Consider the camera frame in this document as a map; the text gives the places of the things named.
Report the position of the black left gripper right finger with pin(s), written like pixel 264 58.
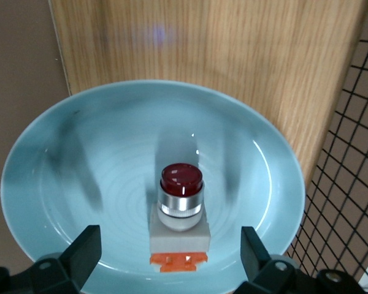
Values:
pixel 253 254

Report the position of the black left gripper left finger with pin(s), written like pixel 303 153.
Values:
pixel 82 254

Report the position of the red push button switch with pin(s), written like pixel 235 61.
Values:
pixel 180 214

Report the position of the light blue plate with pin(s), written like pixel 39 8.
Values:
pixel 79 159

